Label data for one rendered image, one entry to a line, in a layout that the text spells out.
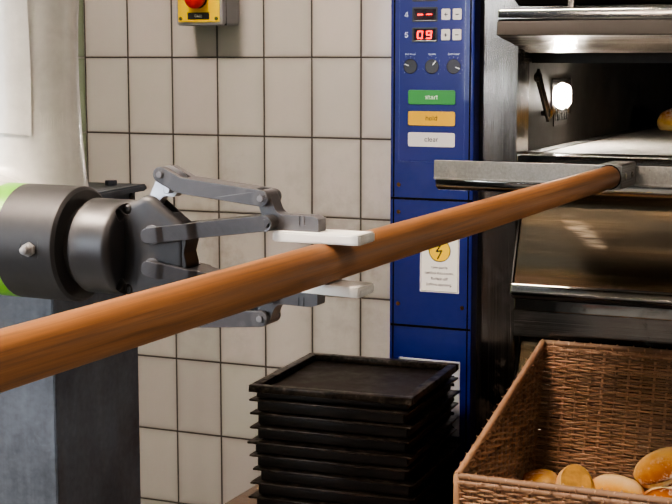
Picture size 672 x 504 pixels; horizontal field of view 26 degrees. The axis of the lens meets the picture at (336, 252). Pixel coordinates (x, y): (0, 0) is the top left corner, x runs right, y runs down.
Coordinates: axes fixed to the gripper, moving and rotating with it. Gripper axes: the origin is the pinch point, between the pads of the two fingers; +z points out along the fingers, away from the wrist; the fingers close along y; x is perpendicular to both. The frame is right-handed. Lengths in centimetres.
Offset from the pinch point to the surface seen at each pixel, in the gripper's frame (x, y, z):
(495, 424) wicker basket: -122, 44, -23
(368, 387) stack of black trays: -124, 40, -46
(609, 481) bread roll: -138, 55, -8
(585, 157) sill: -154, 3, -17
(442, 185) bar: -116, 5, -31
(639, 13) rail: -139, -22, -6
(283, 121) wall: -154, -2, -76
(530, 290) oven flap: -149, 26, -25
